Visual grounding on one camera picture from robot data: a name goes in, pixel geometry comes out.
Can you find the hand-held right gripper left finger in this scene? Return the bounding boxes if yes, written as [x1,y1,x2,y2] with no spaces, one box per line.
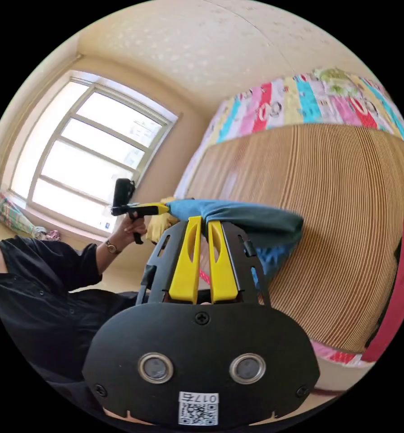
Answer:
[169,216,203,304]

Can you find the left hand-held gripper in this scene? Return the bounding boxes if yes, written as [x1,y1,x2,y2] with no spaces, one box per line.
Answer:
[111,202,171,245]

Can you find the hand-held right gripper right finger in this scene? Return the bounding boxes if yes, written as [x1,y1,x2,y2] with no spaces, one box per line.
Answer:
[207,220,239,304]

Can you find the blue jeans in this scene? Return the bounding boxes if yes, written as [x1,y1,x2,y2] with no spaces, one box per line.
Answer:
[165,198,305,295]

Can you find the person's left forearm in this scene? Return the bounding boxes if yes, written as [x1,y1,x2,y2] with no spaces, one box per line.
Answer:
[93,239,124,275]

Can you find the person's left hand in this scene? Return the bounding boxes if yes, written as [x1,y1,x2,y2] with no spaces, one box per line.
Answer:
[113,216,148,253]

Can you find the window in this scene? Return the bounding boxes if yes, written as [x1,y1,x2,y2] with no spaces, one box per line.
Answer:
[9,70,179,238]

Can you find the bed with woven mat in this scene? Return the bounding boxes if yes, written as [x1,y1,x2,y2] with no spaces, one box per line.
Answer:
[173,67,404,370]

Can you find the person's body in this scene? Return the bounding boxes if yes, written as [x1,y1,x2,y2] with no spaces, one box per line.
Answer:
[0,150,149,417]

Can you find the pile of clothes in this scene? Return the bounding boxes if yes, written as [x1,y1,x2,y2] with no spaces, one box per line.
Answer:
[361,220,404,364]

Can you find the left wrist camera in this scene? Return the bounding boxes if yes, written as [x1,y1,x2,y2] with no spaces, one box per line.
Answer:
[115,178,136,207]

